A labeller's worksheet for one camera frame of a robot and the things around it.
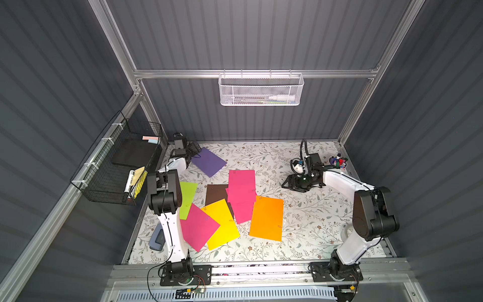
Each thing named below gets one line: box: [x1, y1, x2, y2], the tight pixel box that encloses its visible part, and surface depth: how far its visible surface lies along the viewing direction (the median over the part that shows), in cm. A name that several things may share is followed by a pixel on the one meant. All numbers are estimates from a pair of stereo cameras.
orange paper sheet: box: [249, 195, 285, 242], surface depth 91 cm
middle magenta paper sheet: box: [225, 188, 258, 225], surface depth 95 cm
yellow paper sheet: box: [201, 198, 241, 252], surface depth 89 cm
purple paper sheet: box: [191, 146, 228, 178], surface depth 115 cm
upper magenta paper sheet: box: [227, 169, 258, 203], surface depth 102 cm
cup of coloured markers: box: [328, 152, 349, 172], surface depth 96 cm
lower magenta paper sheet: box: [179, 203, 221, 253], surface depth 90 cm
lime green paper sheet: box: [179, 181, 199, 221], surface depth 101 cm
